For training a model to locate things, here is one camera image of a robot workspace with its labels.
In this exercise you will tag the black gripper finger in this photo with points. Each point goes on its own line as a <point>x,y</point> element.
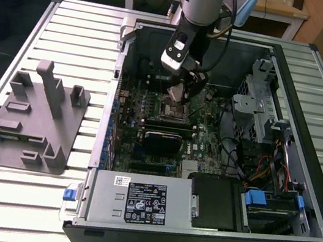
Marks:
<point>193,90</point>

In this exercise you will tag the silver CPU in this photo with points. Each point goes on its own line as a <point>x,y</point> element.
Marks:
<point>175,93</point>

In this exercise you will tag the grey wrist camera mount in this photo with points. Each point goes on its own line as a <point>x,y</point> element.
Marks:
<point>225,23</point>

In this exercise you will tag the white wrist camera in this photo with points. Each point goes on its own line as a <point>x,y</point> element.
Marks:
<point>175,58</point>

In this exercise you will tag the green motherboard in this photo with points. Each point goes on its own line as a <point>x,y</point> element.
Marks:
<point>212,129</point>

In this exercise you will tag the black graphics card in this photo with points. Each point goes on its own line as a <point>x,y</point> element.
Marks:
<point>161,142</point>

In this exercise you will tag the small silver heatsink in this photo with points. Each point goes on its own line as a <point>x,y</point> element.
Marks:
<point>189,169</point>

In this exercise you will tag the black plastic shroud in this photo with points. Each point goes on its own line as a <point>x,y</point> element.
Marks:
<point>216,201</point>

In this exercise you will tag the CPU socket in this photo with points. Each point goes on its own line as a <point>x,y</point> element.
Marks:
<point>173,112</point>

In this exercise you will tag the grey metal drive cage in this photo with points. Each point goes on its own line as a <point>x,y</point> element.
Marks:
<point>254,105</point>

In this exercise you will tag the black expansion slot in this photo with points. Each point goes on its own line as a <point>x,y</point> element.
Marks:
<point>147,166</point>

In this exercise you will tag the blue case latch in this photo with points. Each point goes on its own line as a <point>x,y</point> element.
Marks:
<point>69,195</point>

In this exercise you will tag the small brown box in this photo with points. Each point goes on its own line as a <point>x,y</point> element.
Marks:
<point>299,2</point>

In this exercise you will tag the thin metal locking lever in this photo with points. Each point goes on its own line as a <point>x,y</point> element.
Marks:
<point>196,110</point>
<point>161,86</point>

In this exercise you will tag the blue disk carrier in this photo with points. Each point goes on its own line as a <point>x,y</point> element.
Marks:
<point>255,199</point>

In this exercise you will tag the grey parts rack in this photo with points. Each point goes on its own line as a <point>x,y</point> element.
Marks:
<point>38,131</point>

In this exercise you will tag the silver power supply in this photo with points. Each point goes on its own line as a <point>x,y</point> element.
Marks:
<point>106,192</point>

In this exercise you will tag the black hard disk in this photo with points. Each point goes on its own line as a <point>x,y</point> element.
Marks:
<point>272,217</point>

